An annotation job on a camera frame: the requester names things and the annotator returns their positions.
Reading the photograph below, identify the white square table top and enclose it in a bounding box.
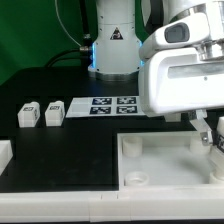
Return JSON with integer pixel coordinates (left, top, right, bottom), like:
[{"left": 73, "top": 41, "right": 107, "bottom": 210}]
[{"left": 117, "top": 131, "right": 224, "bottom": 190}]

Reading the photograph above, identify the black cable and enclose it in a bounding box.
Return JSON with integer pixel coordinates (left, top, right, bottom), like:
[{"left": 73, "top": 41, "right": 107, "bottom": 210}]
[{"left": 44, "top": 0, "right": 94, "bottom": 68}]

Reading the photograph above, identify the white front rail fixture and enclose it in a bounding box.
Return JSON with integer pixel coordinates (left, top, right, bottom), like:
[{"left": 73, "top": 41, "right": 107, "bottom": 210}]
[{"left": 0, "top": 186, "right": 224, "bottom": 223}]

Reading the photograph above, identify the thin white cable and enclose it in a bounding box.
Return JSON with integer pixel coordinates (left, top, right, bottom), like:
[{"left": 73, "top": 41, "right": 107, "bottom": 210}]
[{"left": 54, "top": 0, "right": 84, "bottom": 48}]

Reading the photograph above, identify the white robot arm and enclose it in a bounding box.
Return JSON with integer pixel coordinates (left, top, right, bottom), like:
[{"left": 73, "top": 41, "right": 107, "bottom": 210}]
[{"left": 89, "top": 0, "right": 224, "bottom": 145}]

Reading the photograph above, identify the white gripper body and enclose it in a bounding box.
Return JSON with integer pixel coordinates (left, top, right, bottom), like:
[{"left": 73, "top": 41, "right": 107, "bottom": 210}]
[{"left": 138, "top": 13, "right": 224, "bottom": 117}]

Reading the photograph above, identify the tag sheet with markers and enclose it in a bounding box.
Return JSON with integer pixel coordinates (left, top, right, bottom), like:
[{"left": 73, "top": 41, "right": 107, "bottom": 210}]
[{"left": 66, "top": 96, "right": 144, "bottom": 118}]

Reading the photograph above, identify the white left bracket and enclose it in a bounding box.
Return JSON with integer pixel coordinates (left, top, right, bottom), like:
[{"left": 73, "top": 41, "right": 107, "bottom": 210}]
[{"left": 0, "top": 140, "right": 13, "bottom": 176}]

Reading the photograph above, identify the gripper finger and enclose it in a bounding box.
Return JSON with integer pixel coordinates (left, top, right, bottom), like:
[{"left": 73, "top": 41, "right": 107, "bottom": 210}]
[{"left": 189, "top": 109, "right": 213, "bottom": 146}]

